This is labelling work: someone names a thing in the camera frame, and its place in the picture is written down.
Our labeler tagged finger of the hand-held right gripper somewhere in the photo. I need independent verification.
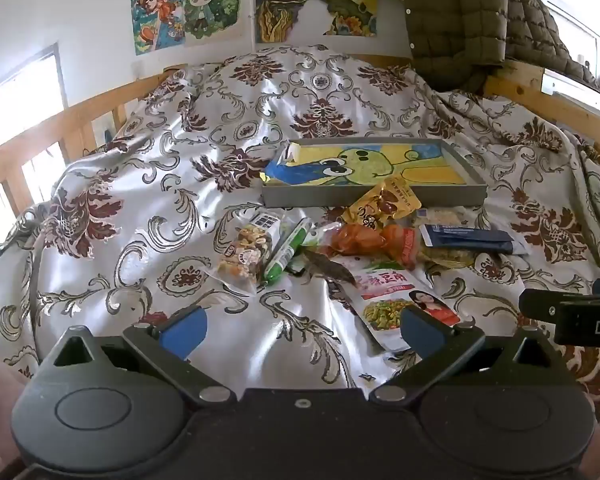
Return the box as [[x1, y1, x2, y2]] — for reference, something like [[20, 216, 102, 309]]
[[519, 288, 596, 318]]

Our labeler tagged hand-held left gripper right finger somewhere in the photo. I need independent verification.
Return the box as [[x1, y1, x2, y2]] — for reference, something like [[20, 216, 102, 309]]
[[370, 306, 563, 406]]

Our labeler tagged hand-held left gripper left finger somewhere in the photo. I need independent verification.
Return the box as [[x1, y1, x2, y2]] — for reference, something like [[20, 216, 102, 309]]
[[40, 305, 238, 407]]

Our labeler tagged white bean snack packet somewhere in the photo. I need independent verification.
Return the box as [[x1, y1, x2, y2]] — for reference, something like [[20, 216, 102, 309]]
[[337, 255, 463, 353]]

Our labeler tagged clear nut mix packet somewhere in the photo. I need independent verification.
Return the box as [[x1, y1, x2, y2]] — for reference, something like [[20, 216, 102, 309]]
[[207, 210, 283, 293]]

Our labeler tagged navy blue packet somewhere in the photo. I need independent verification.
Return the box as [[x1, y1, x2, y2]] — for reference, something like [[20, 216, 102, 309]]
[[420, 223, 528, 256]]

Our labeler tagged orange snack packet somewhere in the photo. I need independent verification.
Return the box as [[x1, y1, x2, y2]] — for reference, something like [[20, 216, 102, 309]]
[[320, 222, 421, 271]]

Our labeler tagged clear rice cracker packet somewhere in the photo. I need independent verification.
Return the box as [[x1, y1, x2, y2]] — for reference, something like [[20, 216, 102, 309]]
[[412, 205, 481, 268]]

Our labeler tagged green tube snack packet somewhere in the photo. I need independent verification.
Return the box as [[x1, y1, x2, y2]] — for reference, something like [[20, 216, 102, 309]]
[[263, 217, 313, 283]]

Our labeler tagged gold snack packet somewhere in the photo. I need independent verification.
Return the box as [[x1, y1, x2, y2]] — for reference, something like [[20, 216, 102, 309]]
[[341, 176, 422, 231]]

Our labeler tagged green and white snack packet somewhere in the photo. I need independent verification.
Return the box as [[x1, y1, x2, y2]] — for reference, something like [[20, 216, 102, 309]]
[[290, 222, 342, 272]]

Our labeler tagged grey shallow tray box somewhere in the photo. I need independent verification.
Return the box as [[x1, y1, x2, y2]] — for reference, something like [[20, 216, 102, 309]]
[[260, 136, 488, 209]]

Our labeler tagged floral printed blanket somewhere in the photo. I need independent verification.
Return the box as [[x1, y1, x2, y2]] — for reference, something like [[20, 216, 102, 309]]
[[0, 45, 600, 461]]

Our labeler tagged cartoon frog picture sheet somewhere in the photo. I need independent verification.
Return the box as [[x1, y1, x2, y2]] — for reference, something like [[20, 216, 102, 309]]
[[265, 141, 468, 188]]

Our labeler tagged window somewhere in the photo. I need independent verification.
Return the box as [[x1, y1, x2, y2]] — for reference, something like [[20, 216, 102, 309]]
[[0, 45, 71, 221]]

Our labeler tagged olive puffer jacket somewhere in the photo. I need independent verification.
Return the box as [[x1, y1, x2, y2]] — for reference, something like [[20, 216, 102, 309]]
[[395, 0, 600, 93]]

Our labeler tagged wooden bed frame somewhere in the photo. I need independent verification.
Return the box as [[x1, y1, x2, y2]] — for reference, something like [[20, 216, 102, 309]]
[[0, 52, 600, 216]]

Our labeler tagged blue cartoon wall poster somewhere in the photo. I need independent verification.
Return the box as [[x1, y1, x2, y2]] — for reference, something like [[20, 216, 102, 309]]
[[130, 0, 186, 56]]

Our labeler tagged swirl painting wall poster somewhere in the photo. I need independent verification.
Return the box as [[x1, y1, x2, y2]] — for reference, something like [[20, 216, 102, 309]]
[[255, 0, 322, 44]]

